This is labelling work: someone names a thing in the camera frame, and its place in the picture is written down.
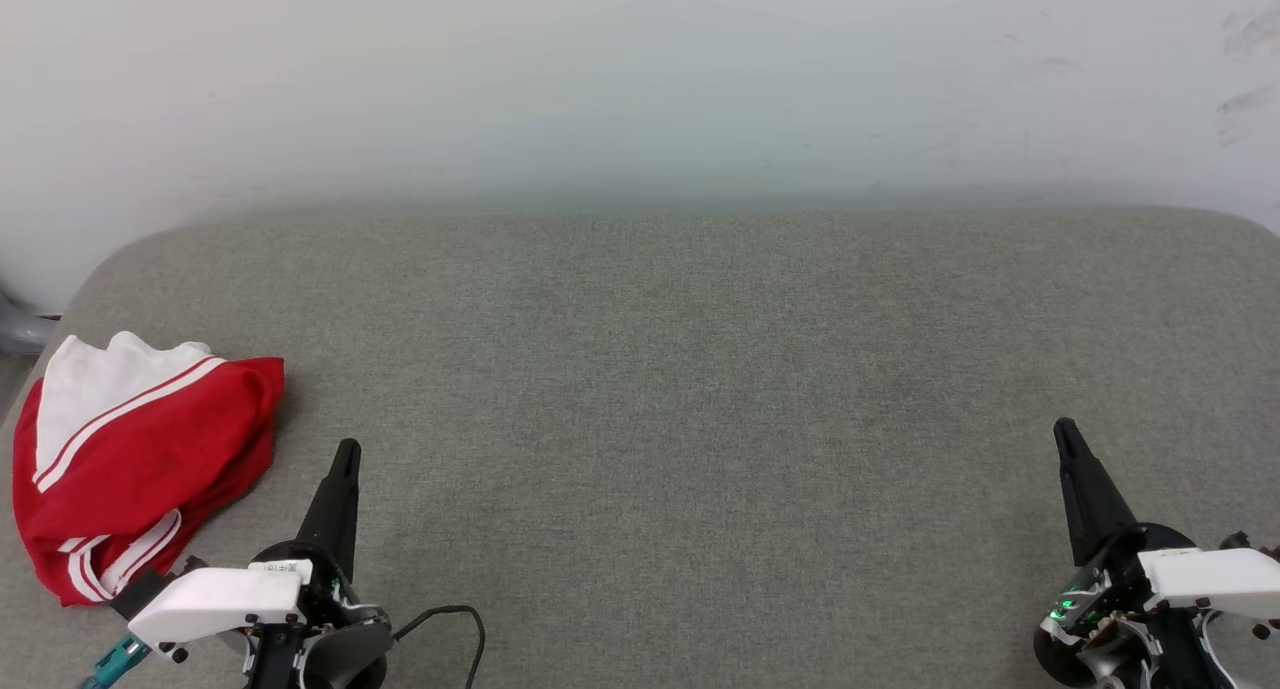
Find teal left camera connector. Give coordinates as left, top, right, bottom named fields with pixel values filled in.
left=79, top=635, right=153, bottom=689

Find grey plastic object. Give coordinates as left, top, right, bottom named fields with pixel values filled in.
left=0, top=285, right=59, bottom=358

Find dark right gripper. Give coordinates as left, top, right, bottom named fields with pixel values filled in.
left=1033, top=417, right=1219, bottom=689

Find red and white shirt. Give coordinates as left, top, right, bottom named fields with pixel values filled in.
left=12, top=331, right=287, bottom=607

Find white right gripper cable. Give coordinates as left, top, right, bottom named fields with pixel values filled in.
left=1196, top=609, right=1247, bottom=689

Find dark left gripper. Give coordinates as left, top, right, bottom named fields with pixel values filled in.
left=246, top=439, right=393, bottom=689

